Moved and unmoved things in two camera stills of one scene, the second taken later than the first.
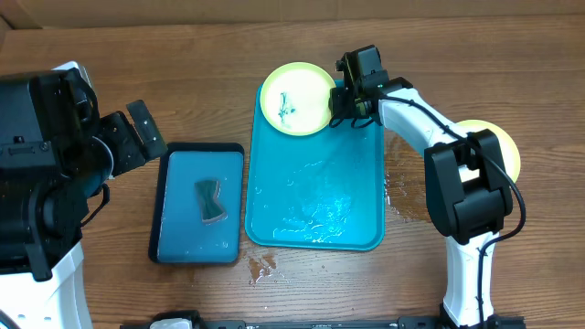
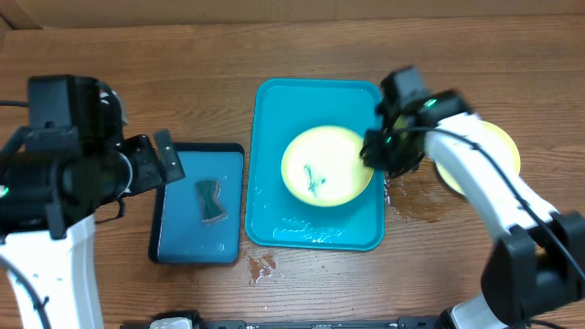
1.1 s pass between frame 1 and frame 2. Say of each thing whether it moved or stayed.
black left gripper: moved
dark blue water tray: stayed
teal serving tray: stayed
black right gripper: moved
